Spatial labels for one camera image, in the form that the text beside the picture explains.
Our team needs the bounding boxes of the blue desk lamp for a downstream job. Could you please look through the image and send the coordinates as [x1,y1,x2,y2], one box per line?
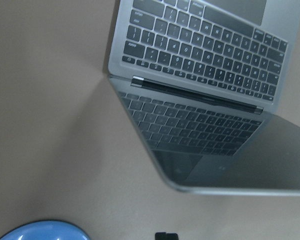
[0,220,91,240]

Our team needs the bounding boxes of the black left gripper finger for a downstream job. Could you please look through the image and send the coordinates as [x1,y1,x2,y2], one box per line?
[154,232,178,240]

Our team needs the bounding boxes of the silver grey laptop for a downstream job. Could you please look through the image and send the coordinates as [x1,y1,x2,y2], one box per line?
[108,0,300,196]

